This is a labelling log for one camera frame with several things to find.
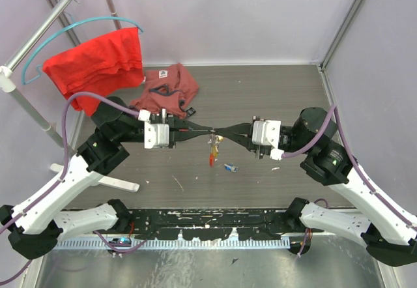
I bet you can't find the metal clothes rack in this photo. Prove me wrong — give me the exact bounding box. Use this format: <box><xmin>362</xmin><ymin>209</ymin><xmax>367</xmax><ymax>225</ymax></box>
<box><xmin>0</xmin><ymin>0</ymin><xmax>141</xmax><ymax>193</ymax></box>

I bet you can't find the aluminium frame post right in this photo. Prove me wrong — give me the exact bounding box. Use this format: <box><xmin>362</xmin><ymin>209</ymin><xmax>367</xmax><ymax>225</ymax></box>
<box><xmin>319</xmin><ymin>0</ymin><xmax>366</xmax><ymax>71</ymax></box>

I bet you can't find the teal clothes hanger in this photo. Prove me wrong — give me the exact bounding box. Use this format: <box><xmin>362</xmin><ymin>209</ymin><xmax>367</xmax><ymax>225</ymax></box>
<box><xmin>21</xmin><ymin>16</ymin><xmax>145</xmax><ymax>85</ymax></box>

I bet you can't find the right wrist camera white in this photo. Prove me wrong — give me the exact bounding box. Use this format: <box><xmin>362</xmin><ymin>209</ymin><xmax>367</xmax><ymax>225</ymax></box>
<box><xmin>252</xmin><ymin>120</ymin><xmax>284</xmax><ymax>161</ymax></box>

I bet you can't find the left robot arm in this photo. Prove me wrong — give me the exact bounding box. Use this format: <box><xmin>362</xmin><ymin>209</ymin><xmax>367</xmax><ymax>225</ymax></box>
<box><xmin>1</xmin><ymin>96</ymin><xmax>214</xmax><ymax>260</ymax></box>

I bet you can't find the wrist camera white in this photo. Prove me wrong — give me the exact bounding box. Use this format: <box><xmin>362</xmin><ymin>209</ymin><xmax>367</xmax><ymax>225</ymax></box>
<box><xmin>138</xmin><ymin>108</ymin><xmax>169</xmax><ymax>149</ymax></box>
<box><xmin>252</xmin><ymin>120</ymin><xmax>284</xmax><ymax>161</ymax></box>

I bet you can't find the grey slotted cable duct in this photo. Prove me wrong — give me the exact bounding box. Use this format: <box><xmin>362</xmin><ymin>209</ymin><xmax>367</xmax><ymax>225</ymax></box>
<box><xmin>55</xmin><ymin>237</ymin><xmax>291</xmax><ymax>250</ymax></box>

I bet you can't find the metal key organizer red handle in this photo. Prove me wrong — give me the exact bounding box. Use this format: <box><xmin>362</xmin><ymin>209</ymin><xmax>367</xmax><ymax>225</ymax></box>
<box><xmin>208</xmin><ymin>134</ymin><xmax>221</xmax><ymax>167</ymax></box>

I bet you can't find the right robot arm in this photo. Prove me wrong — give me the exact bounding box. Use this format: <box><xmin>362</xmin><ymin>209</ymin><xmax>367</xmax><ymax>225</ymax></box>
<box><xmin>215</xmin><ymin>106</ymin><xmax>416</xmax><ymax>267</ymax></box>

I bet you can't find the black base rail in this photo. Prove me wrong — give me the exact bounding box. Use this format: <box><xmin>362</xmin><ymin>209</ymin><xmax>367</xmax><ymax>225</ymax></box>
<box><xmin>107</xmin><ymin>199</ymin><xmax>313</xmax><ymax>240</ymax></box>

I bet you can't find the bright red cloth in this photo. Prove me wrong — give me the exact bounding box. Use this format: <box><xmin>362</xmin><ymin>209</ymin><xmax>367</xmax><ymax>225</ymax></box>
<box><xmin>42</xmin><ymin>27</ymin><xmax>144</xmax><ymax>99</ymax></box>

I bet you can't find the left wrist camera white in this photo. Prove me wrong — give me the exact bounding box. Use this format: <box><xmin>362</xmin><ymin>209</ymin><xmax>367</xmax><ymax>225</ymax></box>
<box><xmin>138</xmin><ymin>108</ymin><xmax>169</xmax><ymax>149</ymax></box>

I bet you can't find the blue tag key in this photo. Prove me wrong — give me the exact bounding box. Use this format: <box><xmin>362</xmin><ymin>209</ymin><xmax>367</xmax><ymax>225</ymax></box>
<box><xmin>224</xmin><ymin>164</ymin><xmax>238</xmax><ymax>173</ymax></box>

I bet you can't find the dusty red shirt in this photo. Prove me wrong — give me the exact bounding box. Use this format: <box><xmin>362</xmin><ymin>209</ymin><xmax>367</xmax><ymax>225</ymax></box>
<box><xmin>130</xmin><ymin>63</ymin><xmax>199</xmax><ymax>119</ymax></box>

